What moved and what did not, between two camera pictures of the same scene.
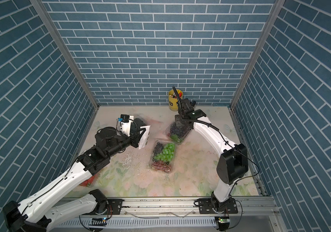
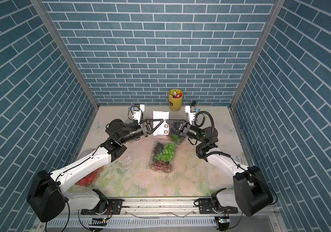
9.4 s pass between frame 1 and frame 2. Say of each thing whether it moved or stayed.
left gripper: moved
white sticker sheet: moved
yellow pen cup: stayed
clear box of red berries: stayed
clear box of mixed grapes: stayed
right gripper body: moved
